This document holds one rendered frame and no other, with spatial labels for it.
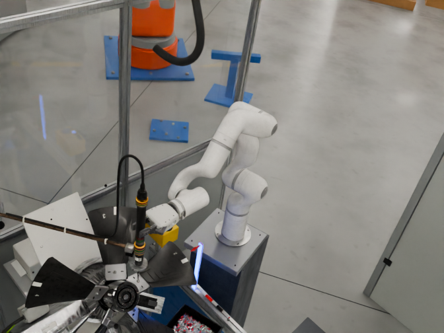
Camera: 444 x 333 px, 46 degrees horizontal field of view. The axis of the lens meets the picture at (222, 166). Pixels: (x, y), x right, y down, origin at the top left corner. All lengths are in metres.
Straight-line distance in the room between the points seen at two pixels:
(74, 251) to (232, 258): 0.78
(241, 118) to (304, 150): 3.04
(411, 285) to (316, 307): 0.66
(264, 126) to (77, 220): 0.89
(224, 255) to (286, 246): 1.51
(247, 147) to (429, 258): 1.66
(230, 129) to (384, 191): 3.04
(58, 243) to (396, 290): 2.37
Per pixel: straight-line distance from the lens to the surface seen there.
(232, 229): 2.62
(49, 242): 2.27
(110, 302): 2.11
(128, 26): 2.39
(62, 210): 2.29
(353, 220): 4.49
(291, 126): 5.34
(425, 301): 3.72
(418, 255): 3.54
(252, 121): 2.10
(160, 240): 2.56
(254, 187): 2.40
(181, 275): 2.27
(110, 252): 2.15
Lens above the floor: 2.94
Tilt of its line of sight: 39 degrees down
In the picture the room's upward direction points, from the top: 10 degrees clockwise
